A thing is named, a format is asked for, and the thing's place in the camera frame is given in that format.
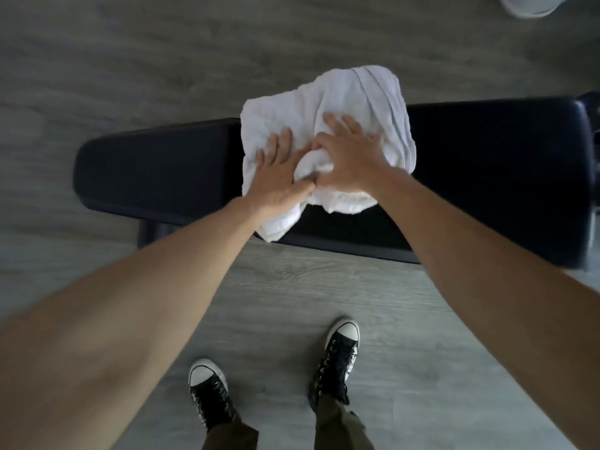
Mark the black bench leg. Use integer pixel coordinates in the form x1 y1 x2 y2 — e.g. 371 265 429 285
137 219 188 250

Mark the olive right trouser leg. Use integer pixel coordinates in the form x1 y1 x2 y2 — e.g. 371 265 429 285
314 393 376 450

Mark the black right sneaker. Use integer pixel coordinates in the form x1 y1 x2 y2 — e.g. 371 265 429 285
307 317 361 414

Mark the black sneaker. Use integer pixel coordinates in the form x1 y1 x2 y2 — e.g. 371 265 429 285
188 358 235 433
307 317 361 414

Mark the person's left hand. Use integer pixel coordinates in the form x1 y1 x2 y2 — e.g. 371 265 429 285
243 127 316 222

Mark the white towel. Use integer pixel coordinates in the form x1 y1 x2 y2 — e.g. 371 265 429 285
240 65 417 243

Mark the olive trouser leg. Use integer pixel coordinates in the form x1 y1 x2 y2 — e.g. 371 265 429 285
202 410 259 450
314 393 376 450

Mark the black left sneaker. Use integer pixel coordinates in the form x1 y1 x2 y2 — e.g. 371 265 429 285
188 358 235 433

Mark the black bench frame part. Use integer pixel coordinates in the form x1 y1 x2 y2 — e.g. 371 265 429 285
577 91 600 147

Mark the person's right forearm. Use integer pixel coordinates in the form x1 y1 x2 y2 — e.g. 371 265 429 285
374 167 600 450

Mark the person's left forearm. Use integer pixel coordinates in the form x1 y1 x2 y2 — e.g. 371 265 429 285
0 197 264 450

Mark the olive left trouser leg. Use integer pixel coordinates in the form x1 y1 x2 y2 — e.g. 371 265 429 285
202 410 259 450

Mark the white round object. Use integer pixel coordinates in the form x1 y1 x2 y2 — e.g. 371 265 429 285
498 0 575 19

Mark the black padded bench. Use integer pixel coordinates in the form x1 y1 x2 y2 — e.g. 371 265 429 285
72 96 597 270

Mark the person's right hand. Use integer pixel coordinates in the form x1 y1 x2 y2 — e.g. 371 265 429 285
311 112 407 196

